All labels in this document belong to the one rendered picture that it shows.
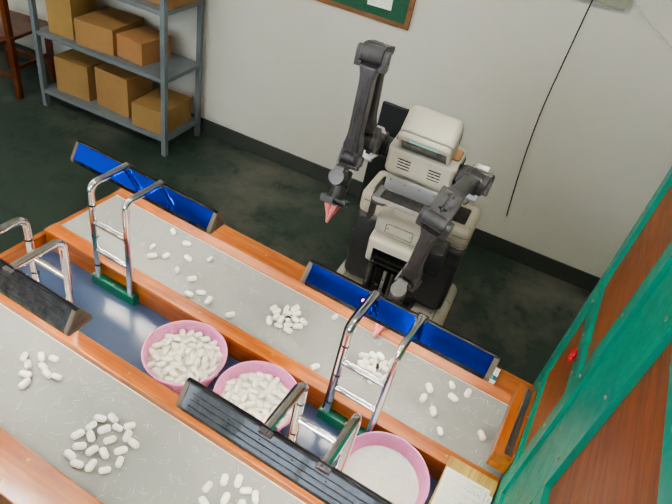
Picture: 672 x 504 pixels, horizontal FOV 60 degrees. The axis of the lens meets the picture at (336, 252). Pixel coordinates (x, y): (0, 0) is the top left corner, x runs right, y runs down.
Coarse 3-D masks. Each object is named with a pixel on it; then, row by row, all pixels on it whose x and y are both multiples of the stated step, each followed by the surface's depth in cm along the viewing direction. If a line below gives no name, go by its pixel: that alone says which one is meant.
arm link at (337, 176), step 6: (360, 156) 206; (336, 162) 207; (360, 162) 205; (336, 168) 199; (342, 168) 199; (348, 168) 203; (354, 168) 206; (330, 174) 200; (336, 174) 200; (342, 174) 199; (330, 180) 200; (336, 180) 200; (342, 180) 199
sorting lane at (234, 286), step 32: (64, 224) 224; (160, 224) 234; (160, 256) 219; (192, 256) 223; (224, 256) 226; (192, 288) 210; (224, 288) 212; (256, 288) 216; (288, 288) 219; (256, 320) 203; (320, 320) 209; (288, 352) 195; (320, 352) 197; (352, 352) 200; (384, 352) 203; (352, 384) 189; (416, 384) 194; (448, 384) 197; (416, 416) 184; (448, 416) 186; (480, 416) 189; (448, 448) 177; (480, 448) 179
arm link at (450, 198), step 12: (468, 168) 204; (456, 180) 203; (468, 180) 193; (480, 180) 200; (444, 192) 173; (456, 192) 175; (468, 192) 191; (480, 192) 201; (432, 204) 174; (444, 204) 174; (456, 204) 172; (432, 216) 174; (444, 216) 173; (432, 228) 176; (444, 228) 173
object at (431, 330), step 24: (312, 264) 176; (312, 288) 176; (336, 288) 173; (360, 288) 171; (384, 312) 168; (408, 312) 166; (432, 336) 164; (456, 336) 162; (456, 360) 162; (480, 360) 160
